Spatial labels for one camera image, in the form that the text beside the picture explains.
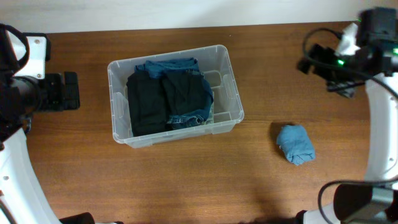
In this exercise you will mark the large black garment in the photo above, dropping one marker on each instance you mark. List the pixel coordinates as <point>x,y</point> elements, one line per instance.
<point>149,111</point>

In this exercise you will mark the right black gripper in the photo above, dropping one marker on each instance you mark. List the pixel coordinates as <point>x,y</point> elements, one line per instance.
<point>344,88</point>

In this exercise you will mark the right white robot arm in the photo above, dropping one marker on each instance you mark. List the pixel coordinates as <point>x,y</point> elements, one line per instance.
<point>373,199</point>

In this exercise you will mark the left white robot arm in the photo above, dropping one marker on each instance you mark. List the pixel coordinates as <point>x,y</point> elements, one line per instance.
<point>26,89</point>

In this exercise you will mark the dark blue jeans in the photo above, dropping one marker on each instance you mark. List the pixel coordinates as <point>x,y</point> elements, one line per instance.
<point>157,70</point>

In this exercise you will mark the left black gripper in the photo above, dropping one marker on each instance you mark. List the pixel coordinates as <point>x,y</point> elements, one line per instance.
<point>58,91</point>

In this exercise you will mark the clear plastic storage bin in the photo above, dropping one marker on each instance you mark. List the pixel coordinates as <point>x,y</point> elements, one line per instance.
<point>213,61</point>

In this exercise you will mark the light blue jeans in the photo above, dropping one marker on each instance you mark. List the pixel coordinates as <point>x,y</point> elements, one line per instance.
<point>210,119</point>

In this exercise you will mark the small black garment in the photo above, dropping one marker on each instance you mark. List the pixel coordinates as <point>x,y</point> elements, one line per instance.
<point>186,92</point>

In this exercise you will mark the blue cloth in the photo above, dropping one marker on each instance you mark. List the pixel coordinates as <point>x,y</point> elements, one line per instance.
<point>296,145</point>

